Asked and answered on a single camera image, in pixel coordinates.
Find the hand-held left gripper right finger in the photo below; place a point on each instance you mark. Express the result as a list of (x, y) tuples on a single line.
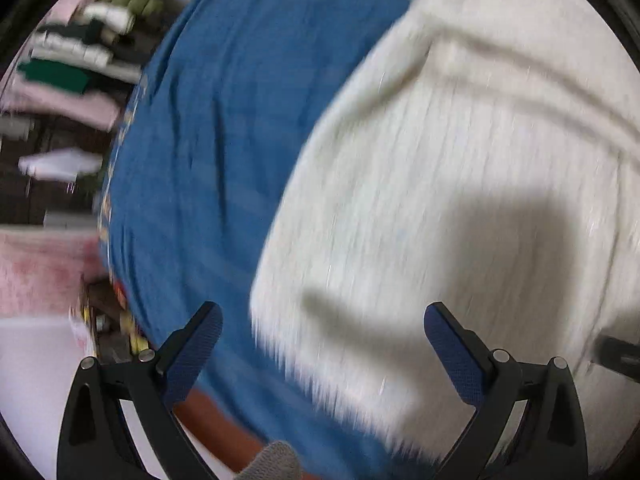
[(454, 355)]

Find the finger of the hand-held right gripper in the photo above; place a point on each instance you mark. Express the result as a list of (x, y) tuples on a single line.
[(620, 352)]

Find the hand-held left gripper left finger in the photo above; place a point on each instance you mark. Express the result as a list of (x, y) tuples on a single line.
[(196, 354)]

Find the white fuzzy sweater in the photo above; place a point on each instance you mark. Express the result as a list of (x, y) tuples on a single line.
[(450, 160)]

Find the colourful bedside clutter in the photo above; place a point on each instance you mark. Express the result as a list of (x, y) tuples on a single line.
[(112, 320)]

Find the grey cloth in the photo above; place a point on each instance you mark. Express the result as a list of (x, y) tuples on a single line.
[(272, 462)]

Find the pink rug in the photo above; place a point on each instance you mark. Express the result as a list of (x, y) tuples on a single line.
[(45, 270)]

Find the blue bed sheet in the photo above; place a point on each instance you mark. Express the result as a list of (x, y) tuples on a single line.
[(215, 135)]

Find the white folded garment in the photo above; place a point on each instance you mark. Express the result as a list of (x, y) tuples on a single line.
[(60, 162)]

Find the pale pink garment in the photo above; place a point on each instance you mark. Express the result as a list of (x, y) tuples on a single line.
[(75, 105)]

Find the dark green garment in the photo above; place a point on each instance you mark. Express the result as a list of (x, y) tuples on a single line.
[(52, 74)]

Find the long white garment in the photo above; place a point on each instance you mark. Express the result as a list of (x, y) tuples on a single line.
[(75, 50)]

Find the white puffy garment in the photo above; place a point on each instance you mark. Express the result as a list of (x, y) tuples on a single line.
[(110, 16)]

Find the olive green puffy garment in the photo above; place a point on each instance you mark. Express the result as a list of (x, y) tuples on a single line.
[(140, 1)]

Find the brown wooden bed frame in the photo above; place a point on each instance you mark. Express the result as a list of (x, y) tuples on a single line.
[(215, 425)]

